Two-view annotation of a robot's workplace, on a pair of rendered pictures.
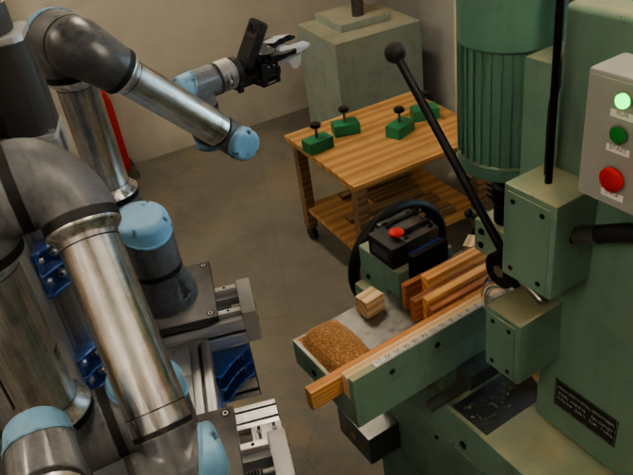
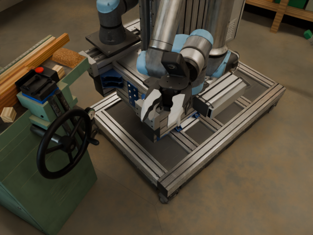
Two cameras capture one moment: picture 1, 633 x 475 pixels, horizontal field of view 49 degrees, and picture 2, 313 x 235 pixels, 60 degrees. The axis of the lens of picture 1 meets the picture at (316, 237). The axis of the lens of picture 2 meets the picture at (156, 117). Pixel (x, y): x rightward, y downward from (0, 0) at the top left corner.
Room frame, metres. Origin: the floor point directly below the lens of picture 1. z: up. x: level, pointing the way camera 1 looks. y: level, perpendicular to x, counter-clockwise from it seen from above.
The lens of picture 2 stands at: (2.02, -0.24, 1.69)
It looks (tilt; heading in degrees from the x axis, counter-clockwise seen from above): 50 degrees down; 146
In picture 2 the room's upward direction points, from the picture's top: straight up
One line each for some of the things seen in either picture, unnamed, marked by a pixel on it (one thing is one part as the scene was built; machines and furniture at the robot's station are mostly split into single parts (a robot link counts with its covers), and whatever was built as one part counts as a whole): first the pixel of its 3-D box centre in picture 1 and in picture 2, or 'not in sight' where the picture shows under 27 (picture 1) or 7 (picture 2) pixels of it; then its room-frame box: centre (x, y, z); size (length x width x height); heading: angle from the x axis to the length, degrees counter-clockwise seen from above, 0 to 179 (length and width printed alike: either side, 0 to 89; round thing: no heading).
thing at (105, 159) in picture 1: (94, 136); (218, 12); (1.40, 0.44, 1.19); 0.15 x 0.12 x 0.55; 34
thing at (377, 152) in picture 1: (388, 178); not in sight; (2.55, -0.34, 0.32); 0.66 x 0.57 x 0.64; 114
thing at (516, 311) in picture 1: (521, 333); not in sight; (0.79, -0.29, 1.02); 0.09 x 0.07 x 0.12; 118
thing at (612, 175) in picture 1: (610, 179); not in sight; (0.66, -0.34, 1.36); 0.03 x 0.01 x 0.03; 28
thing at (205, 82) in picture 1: (197, 87); (196, 49); (1.55, 0.22, 1.21); 0.11 x 0.08 x 0.09; 124
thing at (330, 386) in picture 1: (459, 312); (15, 77); (0.97, -0.24, 0.92); 0.67 x 0.02 x 0.04; 118
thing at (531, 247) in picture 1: (546, 231); not in sight; (0.77, -0.31, 1.22); 0.09 x 0.08 x 0.15; 28
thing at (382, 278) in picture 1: (405, 263); (46, 97); (1.15, -0.18, 0.91); 0.15 x 0.14 x 0.09; 118
